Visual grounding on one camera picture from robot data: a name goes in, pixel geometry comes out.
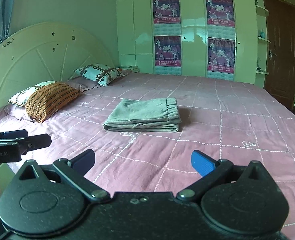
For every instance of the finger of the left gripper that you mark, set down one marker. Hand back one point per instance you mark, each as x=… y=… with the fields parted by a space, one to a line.
x=14 y=134
x=35 y=142

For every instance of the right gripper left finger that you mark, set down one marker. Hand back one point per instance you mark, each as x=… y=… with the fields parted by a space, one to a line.
x=72 y=172

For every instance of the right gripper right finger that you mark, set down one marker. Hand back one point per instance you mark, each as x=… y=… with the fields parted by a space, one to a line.
x=213 y=173

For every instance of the grey-green pants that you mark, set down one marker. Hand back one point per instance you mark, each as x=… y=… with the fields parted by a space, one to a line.
x=155 y=115

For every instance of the white patterned pillow under orange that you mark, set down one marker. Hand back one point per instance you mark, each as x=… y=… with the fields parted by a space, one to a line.
x=21 y=97

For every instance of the orange striped pillow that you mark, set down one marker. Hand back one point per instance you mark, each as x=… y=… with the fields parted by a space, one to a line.
x=45 y=102

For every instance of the pink grid bedsheet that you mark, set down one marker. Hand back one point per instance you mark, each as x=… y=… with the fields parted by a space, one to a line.
x=223 y=119

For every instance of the pink flat pillow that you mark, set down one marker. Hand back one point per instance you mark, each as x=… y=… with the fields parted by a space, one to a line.
x=82 y=84

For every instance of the cream arched headboard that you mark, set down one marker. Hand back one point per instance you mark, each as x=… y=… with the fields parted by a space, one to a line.
x=46 y=51

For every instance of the folded items by wardrobe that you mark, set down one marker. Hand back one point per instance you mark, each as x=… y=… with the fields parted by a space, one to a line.
x=128 y=69

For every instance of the lower right poster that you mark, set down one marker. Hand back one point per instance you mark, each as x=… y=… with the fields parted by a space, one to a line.
x=221 y=55

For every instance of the poster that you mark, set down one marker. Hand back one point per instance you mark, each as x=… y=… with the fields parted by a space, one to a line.
x=221 y=55
x=166 y=11
x=220 y=13
x=167 y=51

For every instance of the lower left poster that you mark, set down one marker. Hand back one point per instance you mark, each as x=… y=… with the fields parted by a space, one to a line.
x=167 y=51

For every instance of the dark brown wooden door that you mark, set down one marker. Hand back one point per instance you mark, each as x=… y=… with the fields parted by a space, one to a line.
x=280 y=82

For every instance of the upper right poster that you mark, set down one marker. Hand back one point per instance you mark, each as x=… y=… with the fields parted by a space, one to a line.
x=220 y=13

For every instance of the upper left poster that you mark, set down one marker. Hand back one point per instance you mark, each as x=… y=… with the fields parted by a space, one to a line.
x=166 y=11

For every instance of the corner shelf unit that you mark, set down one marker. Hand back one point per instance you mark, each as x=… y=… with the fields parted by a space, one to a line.
x=263 y=43

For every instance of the silver door handle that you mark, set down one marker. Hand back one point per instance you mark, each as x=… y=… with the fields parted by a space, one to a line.
x=272 y=55

